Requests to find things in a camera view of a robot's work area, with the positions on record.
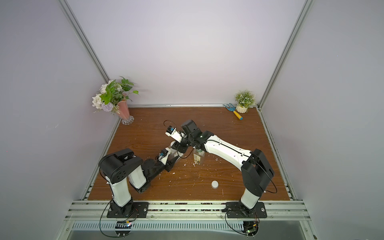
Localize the blue yellow garden trowel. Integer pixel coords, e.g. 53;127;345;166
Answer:
223;104;243;120

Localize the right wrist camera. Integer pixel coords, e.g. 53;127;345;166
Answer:
166;126;185;143

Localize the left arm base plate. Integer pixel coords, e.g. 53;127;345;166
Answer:
107;201;149;219

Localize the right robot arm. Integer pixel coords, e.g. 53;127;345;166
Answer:
172;120;275;210

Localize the pink vase with flowers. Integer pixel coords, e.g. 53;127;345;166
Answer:
92;76;139;125

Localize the square clear plastic bottle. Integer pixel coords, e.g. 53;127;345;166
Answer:
169;141;183;159

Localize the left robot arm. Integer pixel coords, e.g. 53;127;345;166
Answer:
99;148;183;209

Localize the small potted green plant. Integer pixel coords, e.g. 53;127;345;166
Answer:
235;90;256;113

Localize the tall clear labelled bottle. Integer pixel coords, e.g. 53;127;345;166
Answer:
193;149;205;165

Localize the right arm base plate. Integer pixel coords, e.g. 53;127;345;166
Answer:
222;202;267;219

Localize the aluminium front rail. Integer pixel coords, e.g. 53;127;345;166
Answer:
65;201;311;221

